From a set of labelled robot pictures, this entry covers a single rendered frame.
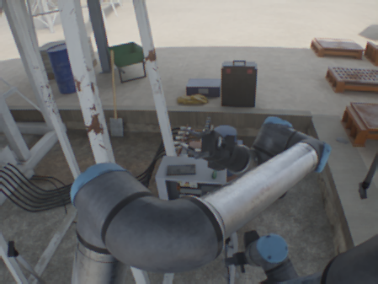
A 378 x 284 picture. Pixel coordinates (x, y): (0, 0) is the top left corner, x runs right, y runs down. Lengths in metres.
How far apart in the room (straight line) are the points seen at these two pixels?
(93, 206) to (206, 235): 0.18
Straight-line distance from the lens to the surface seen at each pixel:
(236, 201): 0.46
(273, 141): 0.83
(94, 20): 5.93
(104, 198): 0.42
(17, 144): 4.10
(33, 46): 2.25
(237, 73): 3.78
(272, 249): 0.85
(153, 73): 1.84
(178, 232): 0.37
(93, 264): 0.51
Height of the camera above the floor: 2.28
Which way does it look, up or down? 36 degrees down
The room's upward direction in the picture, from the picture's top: 5 degrees counter-clockwise
